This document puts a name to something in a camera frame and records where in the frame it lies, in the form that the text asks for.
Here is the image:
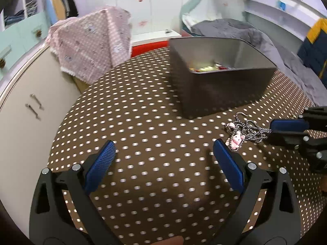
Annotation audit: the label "mint drawer unit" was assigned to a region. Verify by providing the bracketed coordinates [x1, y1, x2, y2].
[0, 12, 49, 79]

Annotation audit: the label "grey metal tin box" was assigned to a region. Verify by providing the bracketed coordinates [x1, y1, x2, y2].
[168, 37, 277, 119]

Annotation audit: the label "beige cabinet with handles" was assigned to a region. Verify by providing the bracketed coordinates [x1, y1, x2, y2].
[1, 47, 80, 236]

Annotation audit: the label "red storage bench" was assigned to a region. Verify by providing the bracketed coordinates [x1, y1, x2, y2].
[131, 40, 168, 58]

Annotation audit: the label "yellow navy jacket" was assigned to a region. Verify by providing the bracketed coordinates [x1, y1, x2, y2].
[297, 18, 327, 81]

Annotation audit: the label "mint bunk bed frame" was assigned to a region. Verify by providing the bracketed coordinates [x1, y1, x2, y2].
[178, 0, 327, 39]

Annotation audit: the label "white board on bench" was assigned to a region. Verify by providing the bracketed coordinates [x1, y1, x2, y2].
[131, 29, 181, 47]

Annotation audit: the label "grey duvet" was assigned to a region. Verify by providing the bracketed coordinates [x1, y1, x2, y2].
[190, 18, 326, 106]

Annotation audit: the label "pink checked bear cloth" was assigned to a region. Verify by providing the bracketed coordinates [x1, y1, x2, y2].
[45, 6, 132, 85]

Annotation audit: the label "cream bead bracelet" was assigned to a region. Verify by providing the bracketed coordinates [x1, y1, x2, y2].
[195, 65, 218, 72]

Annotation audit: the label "brown polka dot tablecloth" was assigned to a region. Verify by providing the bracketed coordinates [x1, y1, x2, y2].
[47, 46, 327, 245]

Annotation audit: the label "hanging clothes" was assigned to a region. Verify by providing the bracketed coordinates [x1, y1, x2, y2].
[43, 0, 79, 26]

